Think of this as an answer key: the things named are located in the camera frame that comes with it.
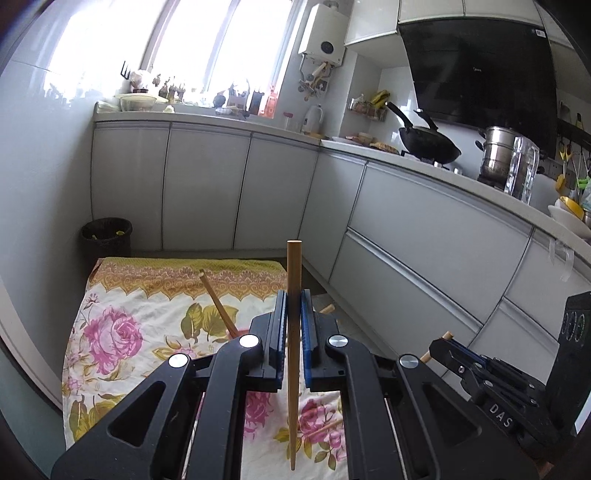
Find white kitchen cabinets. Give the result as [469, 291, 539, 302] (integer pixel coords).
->
[89, 120, 591, 370]

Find wooden chopstick curved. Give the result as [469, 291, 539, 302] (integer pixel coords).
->
[420, 331, 454, 364]

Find floral tablecloth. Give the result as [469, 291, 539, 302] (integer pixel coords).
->
[62, 257, 348, 479]

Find white water heater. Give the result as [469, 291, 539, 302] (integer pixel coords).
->
[298, 4, 349, 67]

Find black trash bin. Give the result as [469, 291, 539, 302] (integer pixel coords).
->
[79, 217, 132, 270]

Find steel stock pot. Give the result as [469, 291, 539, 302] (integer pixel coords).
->
[475, 126, 530, 188]

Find black wok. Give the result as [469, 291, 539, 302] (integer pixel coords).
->
[386, 101, 462, 165]

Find stacked bowls on counter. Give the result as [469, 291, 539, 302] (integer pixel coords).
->
[548, 200, 591, 240]

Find white plastic jug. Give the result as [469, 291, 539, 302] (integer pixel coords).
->
[301, 105, 324, 134]

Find black range hood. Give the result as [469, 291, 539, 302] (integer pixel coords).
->
[399, 18, 558, 155]

